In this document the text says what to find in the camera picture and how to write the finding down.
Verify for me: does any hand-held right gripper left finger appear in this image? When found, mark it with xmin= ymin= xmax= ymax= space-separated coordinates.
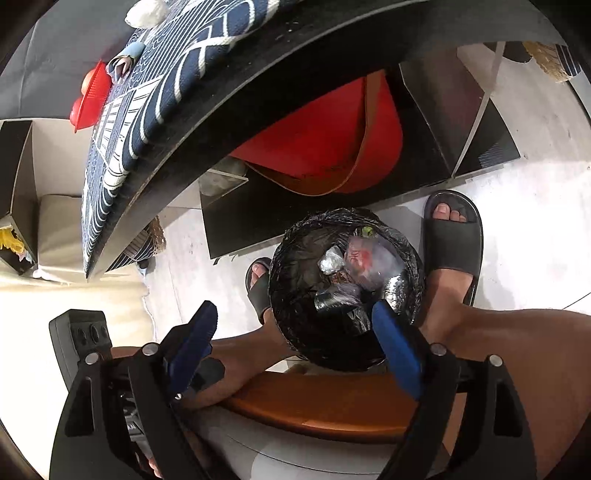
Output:
xmin=50 ymin=300 xmax=219 ymax=480

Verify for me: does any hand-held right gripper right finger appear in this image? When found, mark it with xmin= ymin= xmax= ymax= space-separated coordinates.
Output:
xmin=371 ymin=300 xmax=537 ymax=480

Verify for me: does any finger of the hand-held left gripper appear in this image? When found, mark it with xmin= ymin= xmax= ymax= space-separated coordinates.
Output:
xmin=191 ymin=357 xmax=227 ymax=394

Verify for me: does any black shiny packet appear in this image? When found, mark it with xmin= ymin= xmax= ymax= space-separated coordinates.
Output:
xmin=313 ymin=288 xmax=373 ymax=334

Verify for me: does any clear plastic bag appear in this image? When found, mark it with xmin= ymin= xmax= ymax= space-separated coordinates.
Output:
xmin=344 ymin=234 xmax=408 ymax=292

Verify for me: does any silver foil wrapper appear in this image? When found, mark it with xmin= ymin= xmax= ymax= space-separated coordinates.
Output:
xmin=318 ymin=246 xmax=348 ymax=276

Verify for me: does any black bag-lined trash bin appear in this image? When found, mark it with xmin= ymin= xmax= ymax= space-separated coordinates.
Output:
xmin=269 ymin=208 xmax=426 ymax=373

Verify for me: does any person's left leg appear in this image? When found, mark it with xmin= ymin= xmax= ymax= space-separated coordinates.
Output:
xmin=178 ymin=261 xmax=302 ymax=412

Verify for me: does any person's leg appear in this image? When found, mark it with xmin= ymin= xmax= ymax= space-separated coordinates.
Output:
xmin=416 ymin=203 xmax=591 ymax=480
xmin=178 ymin=261 xmax=302 ymax=412

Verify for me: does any person's left black sandal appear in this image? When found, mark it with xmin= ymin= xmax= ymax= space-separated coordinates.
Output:
xmin=245 ymin=257 xmax=278 ymax=326

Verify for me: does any person's black sandal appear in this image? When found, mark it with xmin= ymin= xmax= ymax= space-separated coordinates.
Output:
xmin=422 ymin=189 xmax=485 ymax=306
xmin=245 ymin=257 xmax=278 ymax=326

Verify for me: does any wooden chair seat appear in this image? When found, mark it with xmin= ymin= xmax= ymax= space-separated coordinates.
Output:
xmin=221 ymin=369 xmax=431 ymax=445

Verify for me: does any beige cushion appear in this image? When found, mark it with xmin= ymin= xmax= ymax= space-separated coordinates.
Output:
xmin=36 ymin=194 xmax=154 ymax=283

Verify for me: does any striped fringed mat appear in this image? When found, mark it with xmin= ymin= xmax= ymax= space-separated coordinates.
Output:
xmin=106 ymin=216 xmax=165 ymax=274
xmin=523 ymin=41 xmax=583 ymax=85

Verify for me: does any yellow item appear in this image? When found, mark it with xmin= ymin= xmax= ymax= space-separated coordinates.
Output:
xmin=0 ymin=225 xmax=25 ymax=253

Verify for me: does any person's right black sandal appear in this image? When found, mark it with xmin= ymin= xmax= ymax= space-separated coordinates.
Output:
xmin=422 ymin=189 xmax=485 ymax=306

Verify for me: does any black glossy low shelf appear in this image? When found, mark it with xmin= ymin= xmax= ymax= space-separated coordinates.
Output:
xmin=198 ymin=41 xmax=521 ymax=260

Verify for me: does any person's right leg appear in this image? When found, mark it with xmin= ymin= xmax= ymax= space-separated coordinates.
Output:
xmin=416 ymin=203 xmax=591 ymax=480

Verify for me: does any clear acrylic box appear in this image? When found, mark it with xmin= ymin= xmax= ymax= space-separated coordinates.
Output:
xmin=198 ymin=168 xmax=249 ymax=209

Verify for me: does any black open box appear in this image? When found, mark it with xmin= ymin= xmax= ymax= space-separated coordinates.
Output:
xmin=0 ymin=120 xmax=43 ymax=278

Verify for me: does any red bag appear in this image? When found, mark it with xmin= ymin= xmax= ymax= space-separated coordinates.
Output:
xmin=228 ymin=69 xmax=405 ymax=195

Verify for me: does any red plastic basket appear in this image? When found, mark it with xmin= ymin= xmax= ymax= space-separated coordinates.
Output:
xmin=69 ymin=60 xmax=114 ymax=134

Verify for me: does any light blue packet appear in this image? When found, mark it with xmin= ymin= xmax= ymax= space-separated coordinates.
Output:
xmin=105 ymin=41 xmax=145 ymax=84

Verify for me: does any blue white patterned tablecloth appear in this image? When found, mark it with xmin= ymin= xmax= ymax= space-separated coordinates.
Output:
xmin=82 ymin=0 xmax=297 ymax=278

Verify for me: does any black table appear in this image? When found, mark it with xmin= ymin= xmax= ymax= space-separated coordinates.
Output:
xmin=0 ymin=0 xmax=571 ymax=280

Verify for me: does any white crumpled tissue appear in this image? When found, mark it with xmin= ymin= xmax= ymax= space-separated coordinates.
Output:
xmin=126 ymin=0 xmax=168 ymax=27

